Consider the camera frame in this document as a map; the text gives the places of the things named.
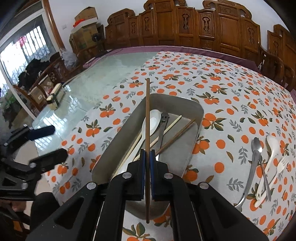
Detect light bamboo chopstick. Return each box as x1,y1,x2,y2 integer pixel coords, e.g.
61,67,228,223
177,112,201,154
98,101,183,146
133,115,182,161
112,133,142,177

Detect white plastic spoon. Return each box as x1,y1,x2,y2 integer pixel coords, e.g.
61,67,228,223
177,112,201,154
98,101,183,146
255,135,280,201
118,109,161,174

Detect metal spoon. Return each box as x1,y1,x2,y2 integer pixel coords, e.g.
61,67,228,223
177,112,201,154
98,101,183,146
155,112,169,152
234,137,262,212

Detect dark brown wooden chopstick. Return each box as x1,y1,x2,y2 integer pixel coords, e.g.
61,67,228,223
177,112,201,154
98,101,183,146
145,78,151,224

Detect metal fork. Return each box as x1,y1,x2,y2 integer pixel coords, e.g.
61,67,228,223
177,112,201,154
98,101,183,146
259,156,271,202

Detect white plastic fork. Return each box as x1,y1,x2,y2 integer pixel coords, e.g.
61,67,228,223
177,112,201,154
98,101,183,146
254,156,288,208

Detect left hand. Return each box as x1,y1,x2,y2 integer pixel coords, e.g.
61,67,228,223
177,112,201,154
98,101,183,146
11,201,27,212

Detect small white box on table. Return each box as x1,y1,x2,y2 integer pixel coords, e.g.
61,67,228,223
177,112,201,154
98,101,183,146
46,83,66,110

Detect metal rectangular tray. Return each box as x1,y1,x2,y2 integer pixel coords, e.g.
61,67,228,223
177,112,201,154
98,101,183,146
91,93,205,220

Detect wooden chair near window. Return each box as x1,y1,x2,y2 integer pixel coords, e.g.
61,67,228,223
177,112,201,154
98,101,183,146
13,41,105,111

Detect orange print tablecloth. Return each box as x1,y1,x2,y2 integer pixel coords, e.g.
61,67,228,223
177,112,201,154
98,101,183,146
45,51,295,240

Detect window with grille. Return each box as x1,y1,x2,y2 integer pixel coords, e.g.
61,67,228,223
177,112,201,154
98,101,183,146
1,8,59,119

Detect cardboard box stack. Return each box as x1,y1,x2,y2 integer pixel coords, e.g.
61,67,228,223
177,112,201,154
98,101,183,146
69,6,103,54

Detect carved wooden sofa bench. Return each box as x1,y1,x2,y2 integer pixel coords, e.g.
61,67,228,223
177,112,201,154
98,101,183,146
105,1,285,83

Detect carved wooden armchair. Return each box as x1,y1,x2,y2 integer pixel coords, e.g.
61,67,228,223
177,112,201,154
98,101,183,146
267,24,295,92

